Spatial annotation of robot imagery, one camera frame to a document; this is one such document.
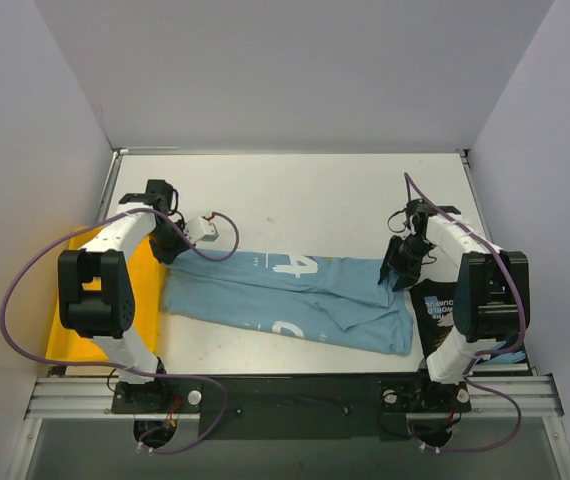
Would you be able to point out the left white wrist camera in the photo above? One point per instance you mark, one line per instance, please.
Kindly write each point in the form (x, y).
(201, 229)

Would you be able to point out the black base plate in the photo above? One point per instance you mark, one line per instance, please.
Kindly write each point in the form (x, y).
(295, 407)

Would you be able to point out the black printed t-shirt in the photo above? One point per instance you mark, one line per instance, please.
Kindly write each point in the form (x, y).
(430, 304)

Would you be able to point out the aluminium frame rail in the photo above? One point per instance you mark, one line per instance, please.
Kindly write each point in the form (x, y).
(492, 397)

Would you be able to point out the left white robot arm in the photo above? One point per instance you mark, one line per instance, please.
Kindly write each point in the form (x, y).
(96, 298)

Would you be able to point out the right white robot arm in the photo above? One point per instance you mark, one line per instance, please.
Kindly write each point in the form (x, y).
(490, 306)

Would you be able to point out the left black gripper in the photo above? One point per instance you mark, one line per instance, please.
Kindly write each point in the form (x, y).
(166, 247)

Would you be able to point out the light blue t-shirt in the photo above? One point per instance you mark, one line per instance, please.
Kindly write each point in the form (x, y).
(332, 300)

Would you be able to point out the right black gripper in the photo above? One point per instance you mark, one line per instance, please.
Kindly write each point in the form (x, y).
(403, 262)

